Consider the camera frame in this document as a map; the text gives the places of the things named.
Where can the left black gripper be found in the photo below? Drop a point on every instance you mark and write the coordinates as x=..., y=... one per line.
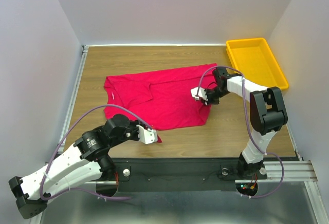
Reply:
x=137, y=132

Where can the red polo t shirt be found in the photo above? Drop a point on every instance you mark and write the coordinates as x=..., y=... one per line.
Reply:
x=161, y=98

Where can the yellow plastic bin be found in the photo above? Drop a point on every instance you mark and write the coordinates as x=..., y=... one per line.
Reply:
x=254, y=58

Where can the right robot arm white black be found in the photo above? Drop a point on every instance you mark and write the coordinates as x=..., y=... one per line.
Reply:
x=264, y=111

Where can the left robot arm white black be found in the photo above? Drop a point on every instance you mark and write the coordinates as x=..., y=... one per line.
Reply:
x=85, y=160

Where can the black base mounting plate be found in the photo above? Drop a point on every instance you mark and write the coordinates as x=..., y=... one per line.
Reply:
x=180, y=174

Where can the small electronics board with leds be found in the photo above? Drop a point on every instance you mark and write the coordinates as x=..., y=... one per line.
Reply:
x=247, y=188

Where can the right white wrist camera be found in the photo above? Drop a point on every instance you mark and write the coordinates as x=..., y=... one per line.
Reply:
x=199, y=94

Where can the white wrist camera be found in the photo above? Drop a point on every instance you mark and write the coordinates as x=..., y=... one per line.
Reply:
x=199, y=94
x=147, y=135

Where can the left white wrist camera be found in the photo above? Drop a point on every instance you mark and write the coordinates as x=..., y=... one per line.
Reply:
x=147, y=135

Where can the left aluminium frame rail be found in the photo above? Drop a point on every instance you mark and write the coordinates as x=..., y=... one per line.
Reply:
x=74, y=93

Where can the aluminium frame rail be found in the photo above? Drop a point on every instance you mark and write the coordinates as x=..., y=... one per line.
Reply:
x=74, y=93
x=294, y=171

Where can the front aluminium frame rail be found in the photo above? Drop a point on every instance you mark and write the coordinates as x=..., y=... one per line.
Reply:
x=294, y=171

